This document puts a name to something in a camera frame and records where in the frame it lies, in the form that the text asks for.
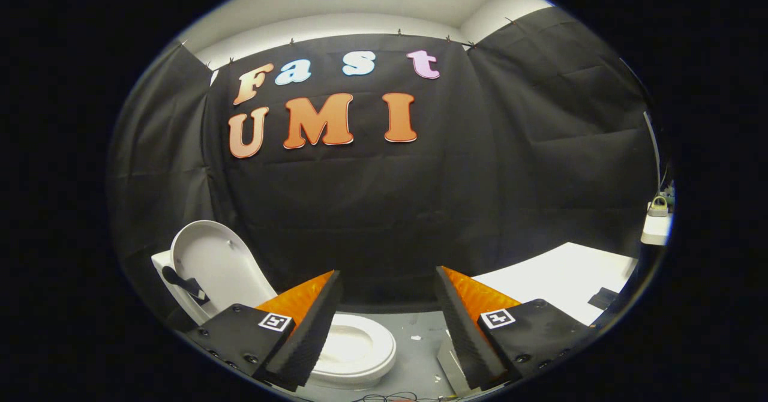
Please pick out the white toilet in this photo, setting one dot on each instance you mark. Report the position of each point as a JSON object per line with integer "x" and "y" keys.
{"x": 163, "y": 270}

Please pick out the white drawer cabinet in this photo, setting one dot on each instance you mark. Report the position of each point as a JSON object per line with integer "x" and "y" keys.
{"x": 558, "y": 276}

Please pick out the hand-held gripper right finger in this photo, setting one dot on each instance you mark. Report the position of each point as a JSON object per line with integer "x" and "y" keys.
{"x": 462, "y": 330}

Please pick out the black lid pull tab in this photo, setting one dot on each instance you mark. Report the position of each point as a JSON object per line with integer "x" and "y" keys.
{"x": 180, "y": 281}

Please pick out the white toilet lid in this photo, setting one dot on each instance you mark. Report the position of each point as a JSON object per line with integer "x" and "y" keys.
{"x": 222, "y": 258}

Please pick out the black backdrop cloth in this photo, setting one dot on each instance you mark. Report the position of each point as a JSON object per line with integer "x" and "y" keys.
{"x": 390, "y": 210}

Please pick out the black bracket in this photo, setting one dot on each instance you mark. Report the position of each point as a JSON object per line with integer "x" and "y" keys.
{"x": 603, "y": 298}

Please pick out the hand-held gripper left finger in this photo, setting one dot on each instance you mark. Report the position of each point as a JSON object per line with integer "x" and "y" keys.
{"x": 315, "y": 330}

